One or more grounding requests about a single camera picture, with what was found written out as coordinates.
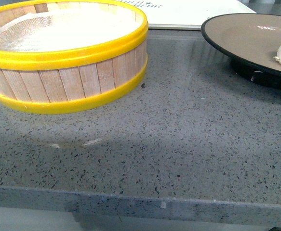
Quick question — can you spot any beige plate with black rim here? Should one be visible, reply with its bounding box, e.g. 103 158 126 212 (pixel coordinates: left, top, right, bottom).
201 13 281 90

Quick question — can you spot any white bear print tray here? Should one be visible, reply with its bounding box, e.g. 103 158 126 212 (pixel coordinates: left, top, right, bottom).
123 0 255 30

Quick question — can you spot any white steamer mesh cloth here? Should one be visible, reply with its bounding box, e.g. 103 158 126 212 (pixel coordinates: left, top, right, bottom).
0 9 143 52

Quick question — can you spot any yellow rimmed bamboo steamer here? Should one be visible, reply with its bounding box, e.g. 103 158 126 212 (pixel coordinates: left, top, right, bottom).
0 0 148 114

